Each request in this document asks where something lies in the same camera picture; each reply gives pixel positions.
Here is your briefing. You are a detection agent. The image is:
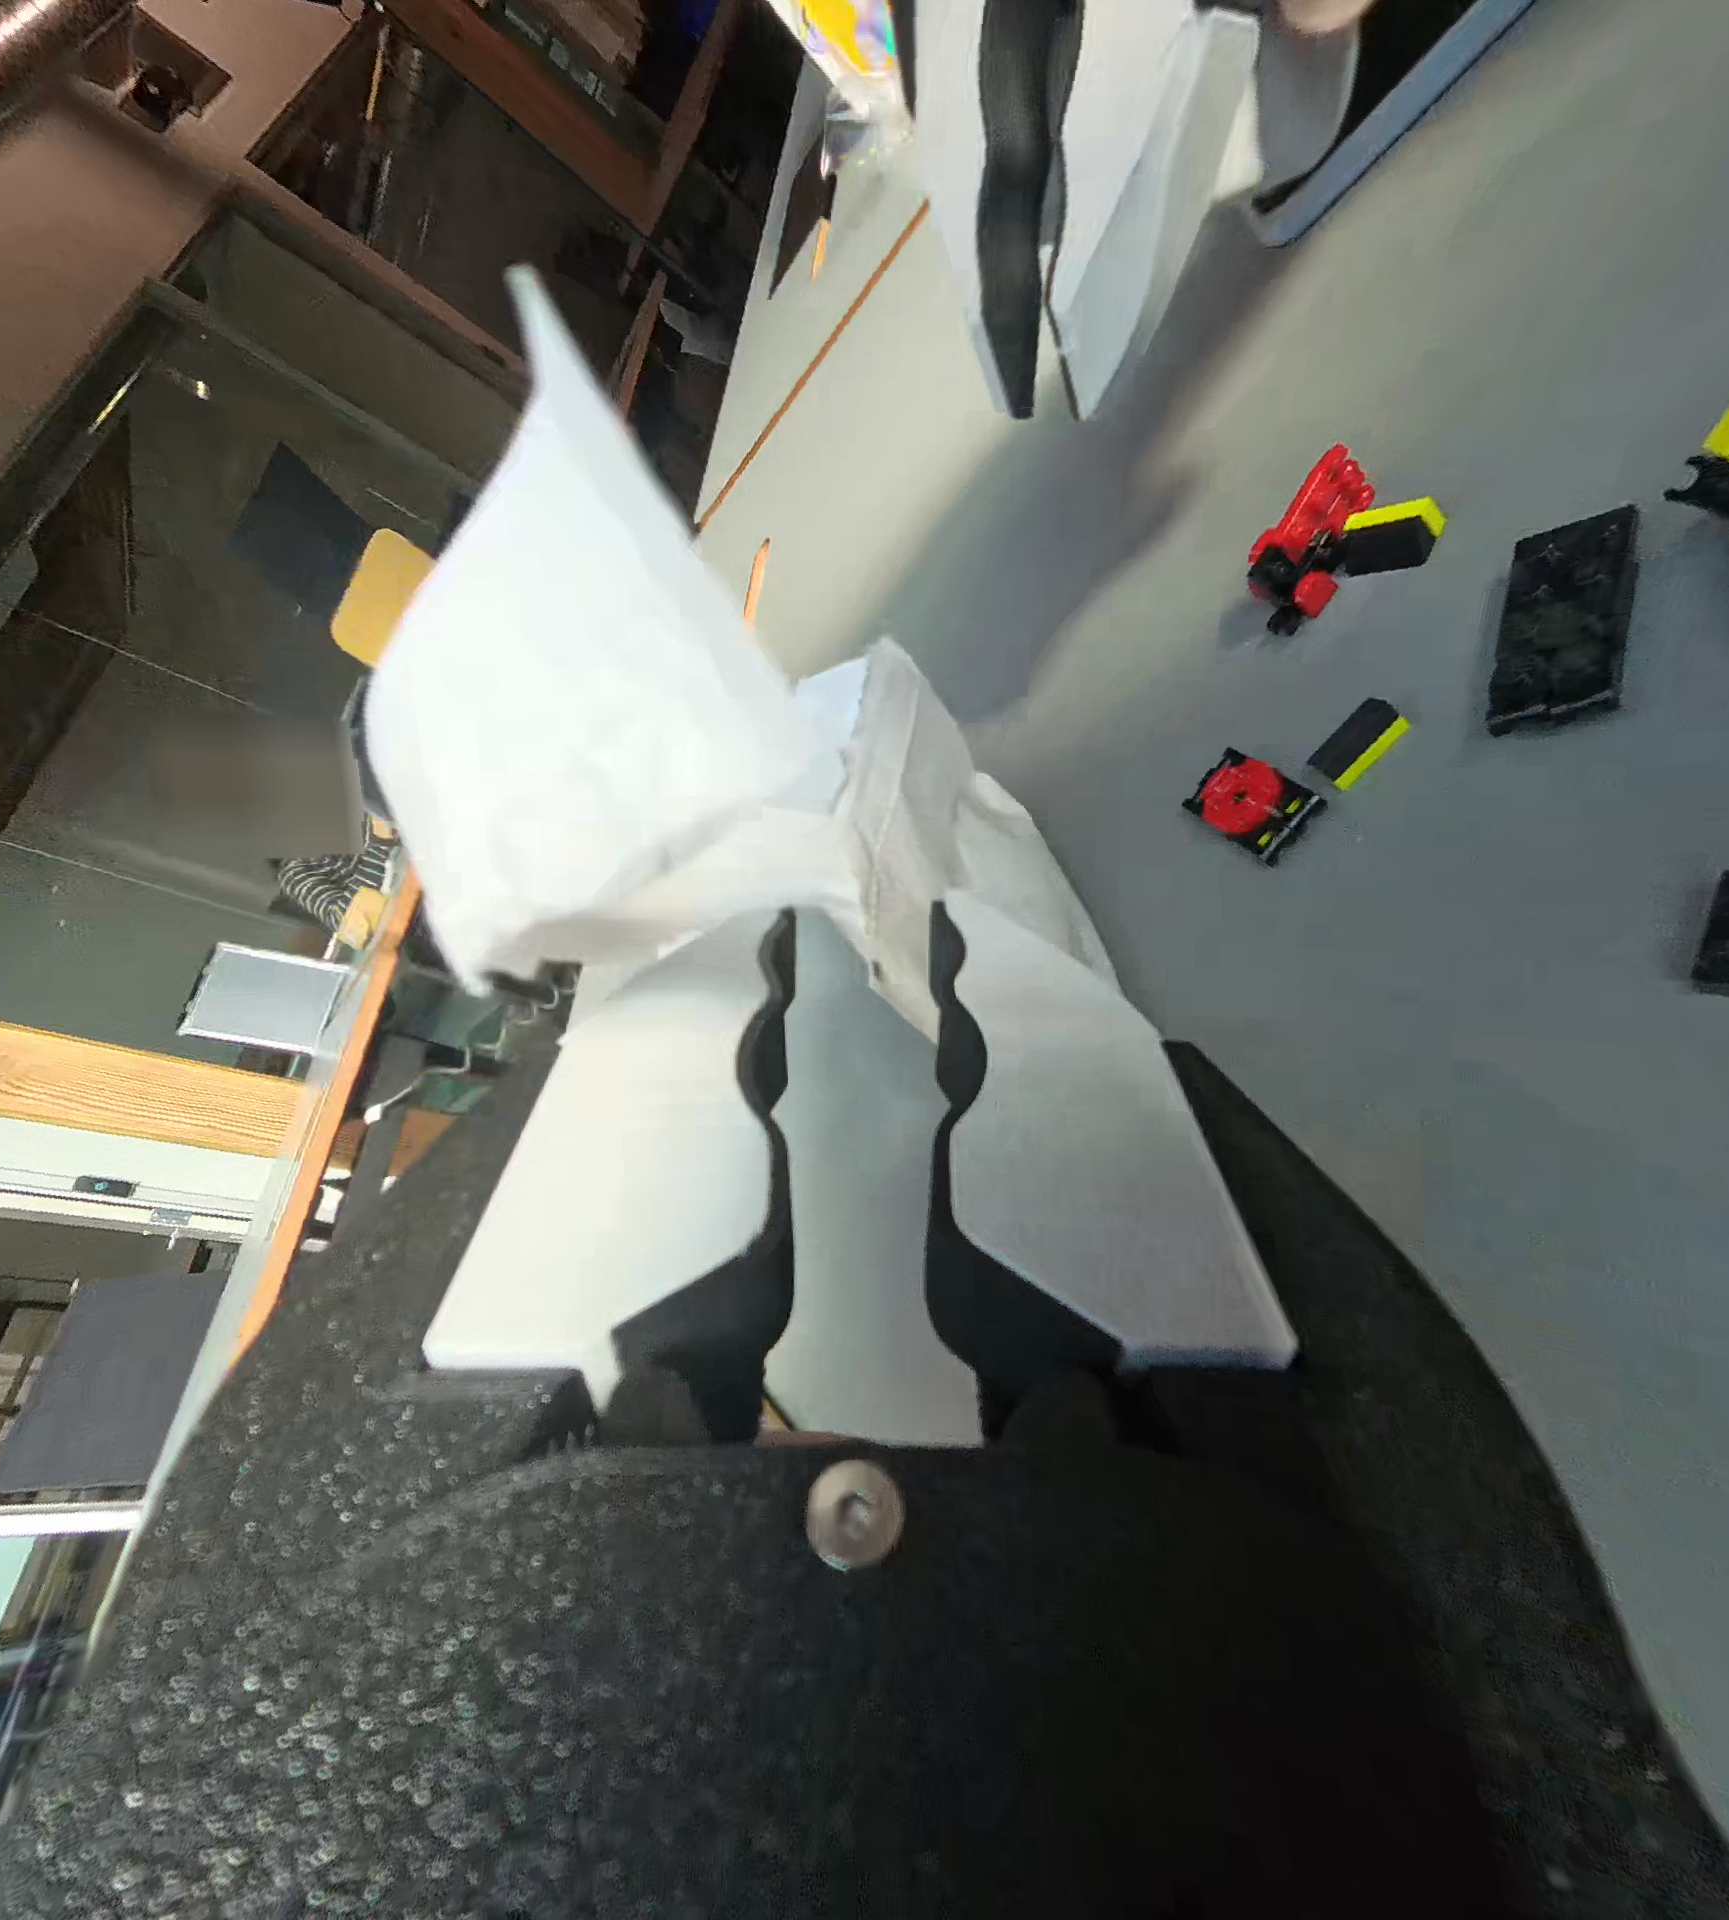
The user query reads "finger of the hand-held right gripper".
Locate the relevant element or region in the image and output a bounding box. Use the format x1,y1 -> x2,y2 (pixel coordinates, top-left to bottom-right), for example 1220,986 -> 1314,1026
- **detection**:
918,0 -> 1082,422
1055,0 -> 1265,422

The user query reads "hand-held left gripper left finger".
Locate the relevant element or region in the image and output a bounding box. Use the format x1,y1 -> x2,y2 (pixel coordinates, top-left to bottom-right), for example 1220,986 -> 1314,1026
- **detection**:
421,910 -> 801,1388

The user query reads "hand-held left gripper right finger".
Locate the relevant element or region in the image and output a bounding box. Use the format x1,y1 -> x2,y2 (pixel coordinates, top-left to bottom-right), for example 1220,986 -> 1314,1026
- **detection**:
925,894 -> 1301,1376

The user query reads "red lego plates black hinge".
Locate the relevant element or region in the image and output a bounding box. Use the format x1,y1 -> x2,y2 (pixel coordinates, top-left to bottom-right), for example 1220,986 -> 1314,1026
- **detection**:
1246,444 -> 1449,638

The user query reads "torn printed white paper bag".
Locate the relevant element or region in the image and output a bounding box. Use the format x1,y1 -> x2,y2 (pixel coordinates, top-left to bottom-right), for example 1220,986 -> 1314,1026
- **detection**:
355,265 -> 1120,1009

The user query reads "black lego plate red wheel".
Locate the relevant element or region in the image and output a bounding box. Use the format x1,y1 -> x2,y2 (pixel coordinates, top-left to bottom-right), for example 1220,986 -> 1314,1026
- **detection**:
1187,750 -> 1322,866

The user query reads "black yellow lego slope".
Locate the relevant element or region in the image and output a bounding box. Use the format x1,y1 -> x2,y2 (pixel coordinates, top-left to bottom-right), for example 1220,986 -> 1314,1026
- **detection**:
1307,700 -> 1413,794

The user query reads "small yellow white box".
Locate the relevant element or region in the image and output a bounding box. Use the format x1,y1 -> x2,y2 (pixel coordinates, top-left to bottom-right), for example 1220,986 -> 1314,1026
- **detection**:
798,0 -> 902,87

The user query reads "open white laptop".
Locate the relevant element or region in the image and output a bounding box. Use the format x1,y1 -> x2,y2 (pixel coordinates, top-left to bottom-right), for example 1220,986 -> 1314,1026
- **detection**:
181,941 -> 357,1053

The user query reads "striped black white cloth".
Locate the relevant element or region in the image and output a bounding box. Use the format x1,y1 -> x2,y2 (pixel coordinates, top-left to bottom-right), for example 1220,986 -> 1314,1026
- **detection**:
271,840 -> 393,938

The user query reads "light wooden beam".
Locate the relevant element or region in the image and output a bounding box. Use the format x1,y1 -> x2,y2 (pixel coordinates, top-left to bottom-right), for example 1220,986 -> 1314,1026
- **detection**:
0,1001 -> 311,1166

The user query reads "wooden seat chair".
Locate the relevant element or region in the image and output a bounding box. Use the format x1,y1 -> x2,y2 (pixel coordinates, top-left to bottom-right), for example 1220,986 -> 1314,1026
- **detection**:
331,527 -> 441,668

